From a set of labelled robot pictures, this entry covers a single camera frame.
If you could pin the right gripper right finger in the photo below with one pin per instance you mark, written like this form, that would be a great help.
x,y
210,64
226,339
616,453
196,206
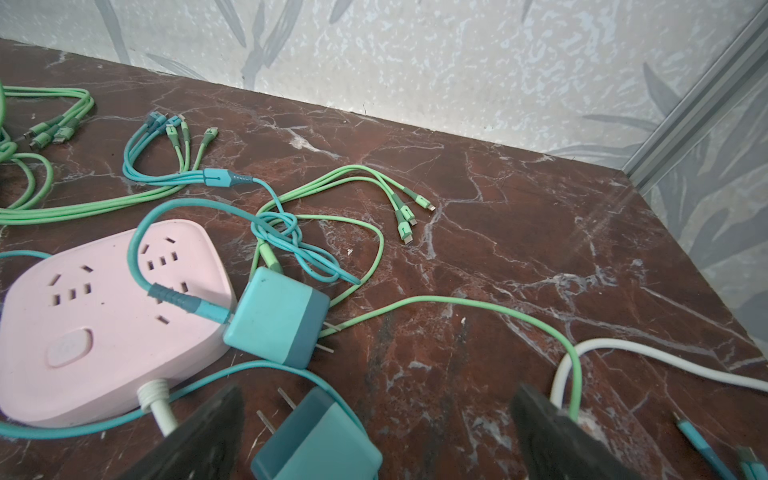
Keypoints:
x,y
555,447

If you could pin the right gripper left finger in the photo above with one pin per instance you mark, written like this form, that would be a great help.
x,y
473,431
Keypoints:
x,y
205,446

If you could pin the aluminium corner frame post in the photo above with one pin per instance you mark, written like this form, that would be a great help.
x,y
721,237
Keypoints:
x,y
723,86

